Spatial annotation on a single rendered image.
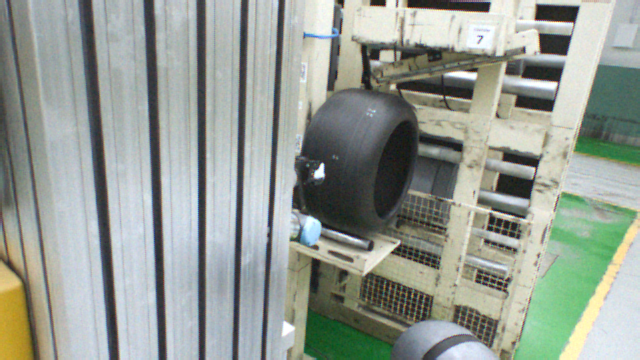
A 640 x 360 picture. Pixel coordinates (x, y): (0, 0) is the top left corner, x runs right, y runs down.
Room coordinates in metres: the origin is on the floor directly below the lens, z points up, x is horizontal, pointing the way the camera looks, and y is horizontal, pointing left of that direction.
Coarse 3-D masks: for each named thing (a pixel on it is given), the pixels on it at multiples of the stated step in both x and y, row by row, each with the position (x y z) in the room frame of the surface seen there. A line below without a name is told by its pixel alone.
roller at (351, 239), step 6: (324, 228) 1.69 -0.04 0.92; (330, 228) 1.68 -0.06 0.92; (324, 234) 1.68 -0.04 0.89; (330, 234) 1.66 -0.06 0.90; (336, 234) 1.65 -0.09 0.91; (342, 234) 1.64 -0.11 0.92; (348, 234) 1.64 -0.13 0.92; (354, 234) 1.64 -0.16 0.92; (342, 240) 1.64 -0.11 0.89; (348, 240) 1.62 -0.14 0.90; (354, 240) 1.61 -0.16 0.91; (360, 240) 1.60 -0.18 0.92; (366, 240) 1.60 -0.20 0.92; (354, 246) 1.61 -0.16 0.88; (360, 246) 1.59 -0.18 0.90; (366, 246) 1.58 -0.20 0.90; (372, 246) 1.60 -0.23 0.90
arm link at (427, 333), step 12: (420, 324) 0.49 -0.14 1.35; (432, 324) 0.48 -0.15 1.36; (444, 324) 0.47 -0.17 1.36; (408, 336) 0.47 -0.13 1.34; (420, 336) 0.46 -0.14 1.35; (432, 336) 0.45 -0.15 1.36; (444, 336) 0.45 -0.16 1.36; (396, 348) 0.48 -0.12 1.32; (408, 348) 0.45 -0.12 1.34; (420, 348) 0.44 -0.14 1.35
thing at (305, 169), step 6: (300, 156) 1.39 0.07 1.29; (300, 162) 1.31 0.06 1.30; (306, 162) 1.33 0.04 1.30; (312, 162) 1.33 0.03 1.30; (318, 162) 1.36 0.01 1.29; (294, 168) 1.28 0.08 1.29; (300, 168) 1.31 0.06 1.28; (306, 168) 1.33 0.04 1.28; (312, 168) 1.35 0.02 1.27; (300, 174) 1.32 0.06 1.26; (306, 174) 1.33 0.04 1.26; (312, 174) 1.36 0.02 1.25; (306, 180) 1.32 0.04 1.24; (312, 180) 1.34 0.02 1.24; (294, 186) 1.27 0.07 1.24; (306, 186) 1.33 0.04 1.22
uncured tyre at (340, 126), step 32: (352, 96) 1.72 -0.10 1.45; (384, 96) 1.71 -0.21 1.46; (320, 128) 1.62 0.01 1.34; (352, 128) 1.57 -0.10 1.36; (384, 128) 1.58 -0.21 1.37; (416, 128) 1.85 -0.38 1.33; (320, 160) 1.56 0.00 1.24; (352, 160) 1.51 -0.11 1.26; (384, 160) 2.03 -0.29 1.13; (416, 160) 1.91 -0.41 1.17; (320, 192) 1.56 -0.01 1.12; (352, 192) 1.49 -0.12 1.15; (384, 192) 1.95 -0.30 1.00; (352, 224) 1.55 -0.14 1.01; (384, 224) 1.68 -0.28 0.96
